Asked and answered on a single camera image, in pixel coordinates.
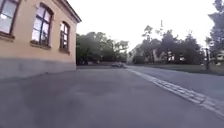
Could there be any yellow building with arched windows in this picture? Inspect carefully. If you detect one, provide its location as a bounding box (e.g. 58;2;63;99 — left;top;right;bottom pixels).
0;0;83;81

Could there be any grey asphalt pavement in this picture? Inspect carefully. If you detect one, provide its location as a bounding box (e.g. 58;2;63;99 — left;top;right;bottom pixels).
0;67;224;128

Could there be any pale building behind trees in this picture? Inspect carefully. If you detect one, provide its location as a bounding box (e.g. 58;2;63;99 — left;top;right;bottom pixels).
126;43;158;65

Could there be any grey asphalt road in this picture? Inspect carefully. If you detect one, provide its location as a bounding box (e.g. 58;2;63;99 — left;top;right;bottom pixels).
128;65;224;103

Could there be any grey cobblestone strip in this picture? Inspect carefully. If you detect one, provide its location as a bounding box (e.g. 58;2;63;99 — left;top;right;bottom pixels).
126;67;224;118

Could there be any group of green trees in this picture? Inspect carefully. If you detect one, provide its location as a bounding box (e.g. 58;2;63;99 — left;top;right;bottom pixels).
75;31;130;66

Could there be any row of dark trees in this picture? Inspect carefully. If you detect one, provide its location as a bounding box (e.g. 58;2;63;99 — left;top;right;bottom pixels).
132;0;224;66

